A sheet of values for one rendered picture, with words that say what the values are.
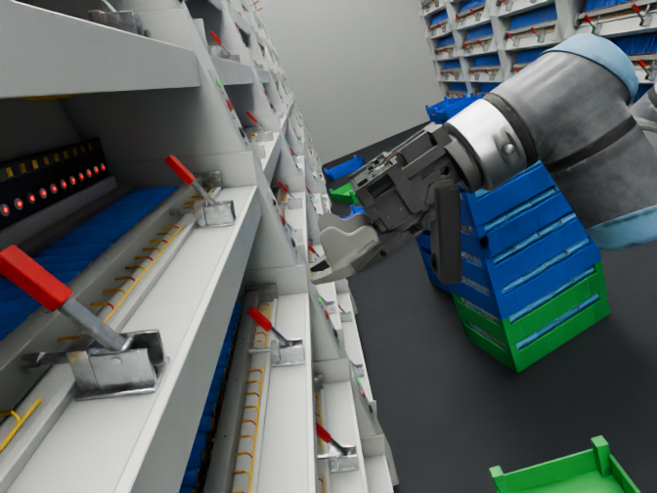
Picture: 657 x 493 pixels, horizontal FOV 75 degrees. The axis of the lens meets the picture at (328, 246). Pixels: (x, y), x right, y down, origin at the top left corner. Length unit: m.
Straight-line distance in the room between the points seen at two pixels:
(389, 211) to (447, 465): 0.68
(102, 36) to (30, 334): 0.21
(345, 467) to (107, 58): 0.57
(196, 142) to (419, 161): 0.34
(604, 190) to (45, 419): 0.48
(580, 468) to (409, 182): 0.67
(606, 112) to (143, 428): 0.46
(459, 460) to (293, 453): 0.62
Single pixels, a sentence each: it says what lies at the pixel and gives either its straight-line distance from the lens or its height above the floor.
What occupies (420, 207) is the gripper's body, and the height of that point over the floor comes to 0.63.
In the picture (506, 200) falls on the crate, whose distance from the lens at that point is 0.97.
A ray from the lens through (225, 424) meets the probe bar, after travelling 0.46.
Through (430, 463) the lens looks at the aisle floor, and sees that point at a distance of 1.04.
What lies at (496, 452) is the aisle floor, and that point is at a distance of 1.02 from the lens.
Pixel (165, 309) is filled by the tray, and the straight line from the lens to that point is 0.32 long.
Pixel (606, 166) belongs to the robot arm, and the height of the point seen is 0.61.
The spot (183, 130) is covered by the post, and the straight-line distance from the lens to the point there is 0.66.
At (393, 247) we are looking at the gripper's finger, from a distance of 0.45.
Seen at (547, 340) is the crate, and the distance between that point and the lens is 1.18.
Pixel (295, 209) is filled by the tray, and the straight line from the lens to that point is 1.18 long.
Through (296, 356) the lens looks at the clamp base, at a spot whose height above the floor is 0.50.
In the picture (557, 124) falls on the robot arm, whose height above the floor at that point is 0.67.
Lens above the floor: 0.79
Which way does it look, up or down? 21 degrees down
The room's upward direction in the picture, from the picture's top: 23 degrees counter-clockwise
